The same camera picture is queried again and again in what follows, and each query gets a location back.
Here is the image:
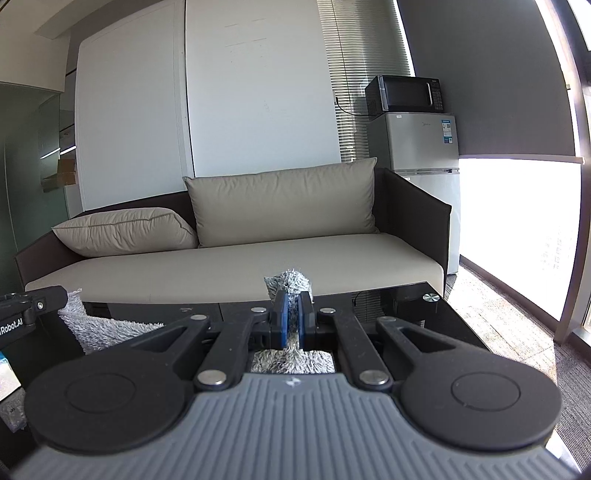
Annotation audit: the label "cardboard box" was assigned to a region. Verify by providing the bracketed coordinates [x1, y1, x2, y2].
[41, 158, 77, 192]

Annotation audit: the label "silver mini fridge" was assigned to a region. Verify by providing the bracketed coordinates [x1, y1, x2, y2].
[367, 113, 461, 274]

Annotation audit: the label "large beige back cushion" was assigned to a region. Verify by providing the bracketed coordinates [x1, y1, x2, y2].
[183, 158, 377, 247]

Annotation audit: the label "dark sofa with beige seat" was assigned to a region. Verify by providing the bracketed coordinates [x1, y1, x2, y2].
[15, 168, 452, 304]

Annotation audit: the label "white whiteboard panel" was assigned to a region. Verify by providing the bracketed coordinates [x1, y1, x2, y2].
[74, 1, 341, 210]

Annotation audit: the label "small beige side cushion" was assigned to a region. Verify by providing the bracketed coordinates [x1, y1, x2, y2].
[52, 207, 198, 258]

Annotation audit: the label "grey fluffy towel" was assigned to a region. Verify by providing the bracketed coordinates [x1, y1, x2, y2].
[58, 269, 335, 374]

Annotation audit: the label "black microwave oven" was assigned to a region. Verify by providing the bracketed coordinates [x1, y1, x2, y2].
[365, 75, 445, 118]

